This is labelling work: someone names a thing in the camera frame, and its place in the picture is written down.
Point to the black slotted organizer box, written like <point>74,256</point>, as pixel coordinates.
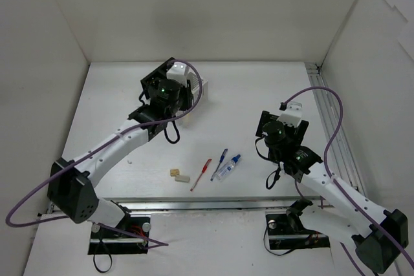
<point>158,73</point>

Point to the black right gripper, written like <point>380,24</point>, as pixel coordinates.
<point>262,119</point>

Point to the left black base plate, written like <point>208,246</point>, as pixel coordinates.
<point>104,241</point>

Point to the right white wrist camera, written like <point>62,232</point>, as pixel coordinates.
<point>291,114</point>

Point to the aluminium side rail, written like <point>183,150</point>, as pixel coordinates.
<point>340,159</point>

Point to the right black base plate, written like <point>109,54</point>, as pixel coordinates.
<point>280,236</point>

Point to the beige eraser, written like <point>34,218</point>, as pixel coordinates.
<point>182,178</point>

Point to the small wooden stamp block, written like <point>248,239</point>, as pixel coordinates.
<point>174,172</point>

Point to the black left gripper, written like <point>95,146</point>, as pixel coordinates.
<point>150,76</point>

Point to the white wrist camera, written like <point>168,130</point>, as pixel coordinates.
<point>291,114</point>
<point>178,72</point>

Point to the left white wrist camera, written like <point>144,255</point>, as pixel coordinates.
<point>178,72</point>

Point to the blue ballpoint pen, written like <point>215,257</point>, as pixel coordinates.
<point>223,155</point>

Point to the red ballpoint pen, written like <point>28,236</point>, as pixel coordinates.
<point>201,174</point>

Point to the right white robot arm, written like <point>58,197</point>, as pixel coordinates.
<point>377,235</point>

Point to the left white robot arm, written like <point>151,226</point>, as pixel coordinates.
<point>72,189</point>

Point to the aluminium front rail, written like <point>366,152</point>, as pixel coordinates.
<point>147,205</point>

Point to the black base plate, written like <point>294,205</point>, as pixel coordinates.
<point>280,236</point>
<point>104,241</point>

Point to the clear blue-capped spray bottle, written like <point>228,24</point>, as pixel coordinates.
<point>227,168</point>

